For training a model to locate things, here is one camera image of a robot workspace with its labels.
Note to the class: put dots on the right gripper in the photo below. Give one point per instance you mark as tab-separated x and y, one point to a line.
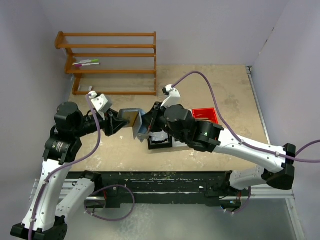
154	117

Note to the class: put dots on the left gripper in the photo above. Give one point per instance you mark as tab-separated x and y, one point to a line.
110	122

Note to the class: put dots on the grey card holder wallet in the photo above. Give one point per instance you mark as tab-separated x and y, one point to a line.
141	133

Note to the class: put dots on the black plastic bin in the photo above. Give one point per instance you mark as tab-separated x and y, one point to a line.
160	145

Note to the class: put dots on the red plastic bin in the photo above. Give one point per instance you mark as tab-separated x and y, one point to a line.
207	114

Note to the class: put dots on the white plastic bin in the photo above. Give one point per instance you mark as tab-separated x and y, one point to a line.
177	144

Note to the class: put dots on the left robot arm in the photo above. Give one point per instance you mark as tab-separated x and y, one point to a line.
48	217

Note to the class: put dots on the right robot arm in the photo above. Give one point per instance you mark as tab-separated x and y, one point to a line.
272	164

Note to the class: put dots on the white VIP cards pile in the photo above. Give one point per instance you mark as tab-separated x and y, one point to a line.
159	136

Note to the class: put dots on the small grey box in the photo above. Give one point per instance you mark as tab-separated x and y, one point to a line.
85	88

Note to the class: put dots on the wooden shelf rack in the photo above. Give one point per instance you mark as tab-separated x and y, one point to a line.
120	53

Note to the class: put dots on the green marker pen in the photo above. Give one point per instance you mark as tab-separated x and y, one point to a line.
89	61

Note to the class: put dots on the pink marker pen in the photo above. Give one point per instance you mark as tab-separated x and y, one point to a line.
86	64

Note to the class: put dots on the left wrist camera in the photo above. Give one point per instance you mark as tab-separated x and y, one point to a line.
101	102

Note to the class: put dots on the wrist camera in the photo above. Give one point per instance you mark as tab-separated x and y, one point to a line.
101	102
172	96

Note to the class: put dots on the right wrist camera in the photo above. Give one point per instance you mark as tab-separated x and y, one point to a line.
172	96

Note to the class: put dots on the aluminium rail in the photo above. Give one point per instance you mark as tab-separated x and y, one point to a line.
266	192

